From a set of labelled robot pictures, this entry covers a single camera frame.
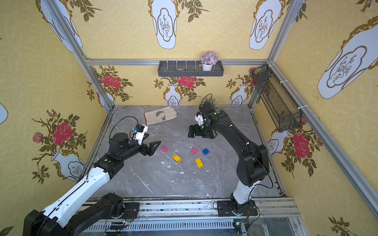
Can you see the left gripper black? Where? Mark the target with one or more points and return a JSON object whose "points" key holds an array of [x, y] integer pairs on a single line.
{"points": [[144, 147]]}

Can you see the yellow lego brick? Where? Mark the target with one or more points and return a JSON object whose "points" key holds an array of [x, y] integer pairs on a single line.
{"points": [[199, 163], [177, 158]]}

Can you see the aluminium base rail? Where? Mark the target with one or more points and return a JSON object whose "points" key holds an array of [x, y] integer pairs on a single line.
{"points": [[201, 214]]}

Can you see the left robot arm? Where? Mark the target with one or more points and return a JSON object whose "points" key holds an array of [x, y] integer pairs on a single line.
{"points": [[62, 218]]}

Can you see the yellow lego brick right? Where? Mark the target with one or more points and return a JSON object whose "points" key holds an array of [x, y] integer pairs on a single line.
{"points": [[199, 163]]}

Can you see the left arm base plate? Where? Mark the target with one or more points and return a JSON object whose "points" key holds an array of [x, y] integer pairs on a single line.
{"points": [[125, 210]]}

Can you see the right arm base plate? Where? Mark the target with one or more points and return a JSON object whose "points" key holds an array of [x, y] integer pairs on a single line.
{"points": [[231, 208]]}

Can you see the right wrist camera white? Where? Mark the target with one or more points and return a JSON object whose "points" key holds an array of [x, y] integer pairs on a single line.
{"points": [[199, 119]]}

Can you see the yellow lego brick left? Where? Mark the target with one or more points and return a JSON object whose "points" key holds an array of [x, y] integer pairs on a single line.
{"points": [[177, 158]]}

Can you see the green plant blue pot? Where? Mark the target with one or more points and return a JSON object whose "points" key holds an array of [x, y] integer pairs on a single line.
{"points": [[211, 100]]}

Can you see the black wire basket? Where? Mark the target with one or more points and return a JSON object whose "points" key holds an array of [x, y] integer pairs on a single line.
{"points": [[278, 102]]}

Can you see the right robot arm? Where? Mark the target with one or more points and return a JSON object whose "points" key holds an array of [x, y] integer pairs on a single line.
{"points": [[253, 164]]}

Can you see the blue lego brick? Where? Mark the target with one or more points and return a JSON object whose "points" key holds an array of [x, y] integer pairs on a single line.
{"points": [[205, 151]]}

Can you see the grey wall shelf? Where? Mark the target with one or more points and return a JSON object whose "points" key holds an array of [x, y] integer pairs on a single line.
{"points": [[188, 68]]}

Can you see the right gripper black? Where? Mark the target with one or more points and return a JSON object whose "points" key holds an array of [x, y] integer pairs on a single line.
{"points": [[202, 130]]}

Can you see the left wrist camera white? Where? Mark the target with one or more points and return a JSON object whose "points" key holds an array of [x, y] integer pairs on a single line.
{"points": [[140, 131]]}

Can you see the purple flower white pot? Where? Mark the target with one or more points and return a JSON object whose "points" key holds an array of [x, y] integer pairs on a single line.
{"points": [[208, 60]]}

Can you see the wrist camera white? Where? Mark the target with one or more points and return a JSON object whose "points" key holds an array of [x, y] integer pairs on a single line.
{"points": [[199, 119], [140, 131]]}

